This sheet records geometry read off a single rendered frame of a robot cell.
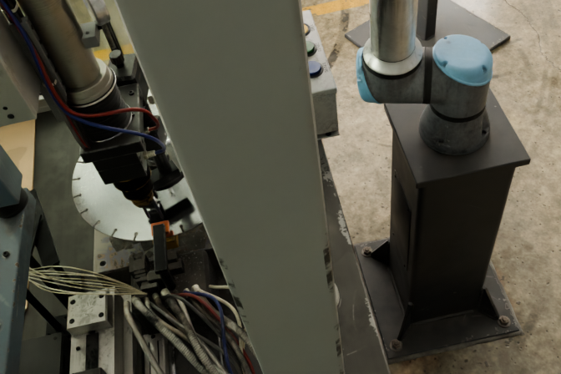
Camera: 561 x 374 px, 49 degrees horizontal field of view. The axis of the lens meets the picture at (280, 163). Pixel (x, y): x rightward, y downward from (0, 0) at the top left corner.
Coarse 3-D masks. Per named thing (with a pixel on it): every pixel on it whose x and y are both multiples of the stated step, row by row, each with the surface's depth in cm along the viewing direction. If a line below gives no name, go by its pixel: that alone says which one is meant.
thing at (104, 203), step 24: (72, 192) 113; (96, 192) 113; (120, 192) 112; (168, 192) 111; (96, 216) 109; (120, 216) 108; (144, 216) 108; (168, 216) 107; (192, 216) 107; (144, 240) 105
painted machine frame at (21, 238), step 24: (0, 144) 76; (0, 168) 74; (0, 192) 76; (24, 192) 100; (0, 216) 99; (24, 216) 99; (0, 240) 96; (24, 240) 97; (0, 264) 94; (24, 264) 96; (0, 288) 91; (24, 288) 94; (0, 312) 88; (24, 312) 92; (0, 336) 86; (0, 360) 84
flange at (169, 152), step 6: (168, 150) 115; (168, 156) 113; (174, 156) 114; (150, 162) 112; (174, 162) 113; (150, 168) 112; (156, 168) 112; (180, 168) 113; (174, 180) 112; (162, 186) 111
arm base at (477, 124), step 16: (432, 112) 131; (480, 112) 127; (432, 128) 132; (448, 128) 130; (464, 128) 129; (480, 128) 130; (432, 144) 134; (448, 144) 132; (464, 144) 131; (480, 144) 133
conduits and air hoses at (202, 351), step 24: (48, 288) 102; (120, 288) 103; (192, 288) 104; (216, 288) 103; (144, 312) 98; (168, 312) 100; (216, 312) 100; (168, 336) 97; (192, 336) 96; (240, 336) 96; (192, 360) 96; (216, 360) 97; (240, 360) 97
